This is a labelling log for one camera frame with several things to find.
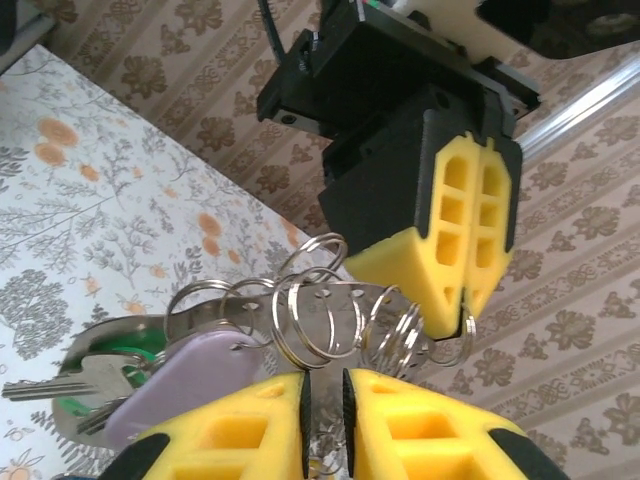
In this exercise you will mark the green plastic key tag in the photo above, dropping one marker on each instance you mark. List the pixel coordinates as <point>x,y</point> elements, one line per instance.
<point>125,345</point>

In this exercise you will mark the silver key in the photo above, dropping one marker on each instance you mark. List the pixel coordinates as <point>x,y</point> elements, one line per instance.
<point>97,420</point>
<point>100,375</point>

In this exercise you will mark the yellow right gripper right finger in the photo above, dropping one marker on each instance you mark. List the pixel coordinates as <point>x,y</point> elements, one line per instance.
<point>425,440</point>

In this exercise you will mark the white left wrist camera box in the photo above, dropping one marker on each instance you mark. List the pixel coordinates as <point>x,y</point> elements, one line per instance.
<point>440,25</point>

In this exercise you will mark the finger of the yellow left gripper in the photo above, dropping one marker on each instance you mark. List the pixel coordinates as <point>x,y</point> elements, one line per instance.
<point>500,200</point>
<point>380,200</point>

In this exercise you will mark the aluminium frame post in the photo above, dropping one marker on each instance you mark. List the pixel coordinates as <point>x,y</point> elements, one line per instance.
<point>580,105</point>

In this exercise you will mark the lilac plastic key tag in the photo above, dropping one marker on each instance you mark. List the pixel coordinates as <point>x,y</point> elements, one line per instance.
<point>190,370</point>

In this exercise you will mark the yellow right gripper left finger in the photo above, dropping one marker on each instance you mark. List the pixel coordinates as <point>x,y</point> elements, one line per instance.
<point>235,435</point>

